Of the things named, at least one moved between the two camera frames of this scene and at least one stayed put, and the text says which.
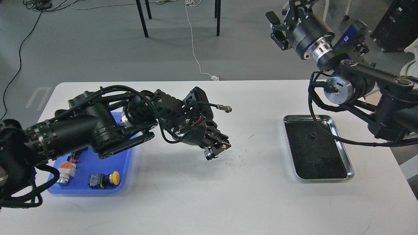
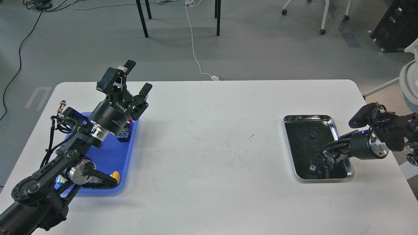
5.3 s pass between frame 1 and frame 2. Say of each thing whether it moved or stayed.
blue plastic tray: stayed
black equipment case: stayed
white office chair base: stayed
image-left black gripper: moved
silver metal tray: stayed
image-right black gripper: moved
